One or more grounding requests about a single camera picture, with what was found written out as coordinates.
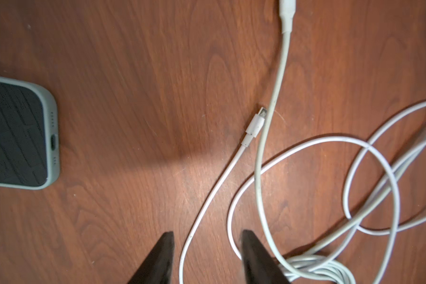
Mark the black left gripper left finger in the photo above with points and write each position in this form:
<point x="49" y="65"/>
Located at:
<point x="157" y="266"/>

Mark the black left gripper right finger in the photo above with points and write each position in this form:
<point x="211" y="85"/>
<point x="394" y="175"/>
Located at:
<point x="259" y="267"/>

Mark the phone in green case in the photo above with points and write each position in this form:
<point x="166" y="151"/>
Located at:
<point x="29" y="136"/>

